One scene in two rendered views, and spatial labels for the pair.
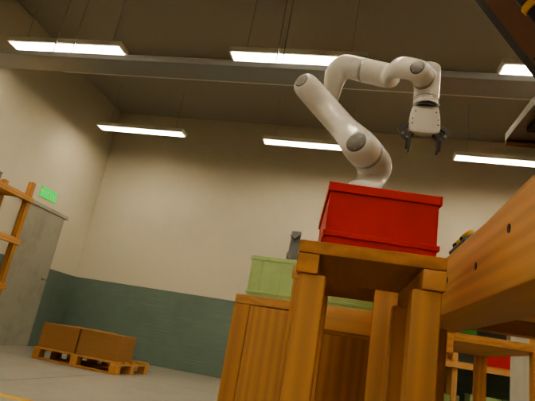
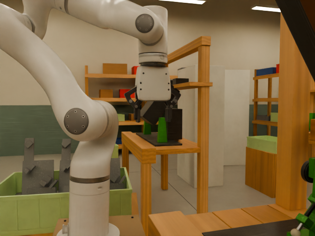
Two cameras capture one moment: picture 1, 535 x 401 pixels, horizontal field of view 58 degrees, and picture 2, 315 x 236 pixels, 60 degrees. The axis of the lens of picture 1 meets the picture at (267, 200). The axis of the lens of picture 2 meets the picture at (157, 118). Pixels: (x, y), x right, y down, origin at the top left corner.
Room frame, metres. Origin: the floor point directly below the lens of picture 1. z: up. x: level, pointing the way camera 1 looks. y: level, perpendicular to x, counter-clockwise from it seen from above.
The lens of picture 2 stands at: (0.73, -0.13, 1.35)
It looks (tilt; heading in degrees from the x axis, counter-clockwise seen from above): 4 degrees down; 333
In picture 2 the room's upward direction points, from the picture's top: straight up
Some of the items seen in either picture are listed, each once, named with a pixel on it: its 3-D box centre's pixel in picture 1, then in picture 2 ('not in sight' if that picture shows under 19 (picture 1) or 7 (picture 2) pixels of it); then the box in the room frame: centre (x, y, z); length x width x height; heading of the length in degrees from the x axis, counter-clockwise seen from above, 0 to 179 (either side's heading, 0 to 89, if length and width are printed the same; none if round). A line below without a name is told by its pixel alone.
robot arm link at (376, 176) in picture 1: (369, 174); (95, 137); (1.58, -0.34, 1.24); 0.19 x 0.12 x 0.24; 144
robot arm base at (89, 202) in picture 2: not in sight; (89, 207); (1.55, -0.31, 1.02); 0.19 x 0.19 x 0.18
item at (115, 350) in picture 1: (95, 348); not in sight; (6.63, 1.88, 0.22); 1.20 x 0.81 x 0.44; 73
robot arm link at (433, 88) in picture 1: (427, 83); (152, 31); (1.44, -0.47, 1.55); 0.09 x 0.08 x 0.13; 144
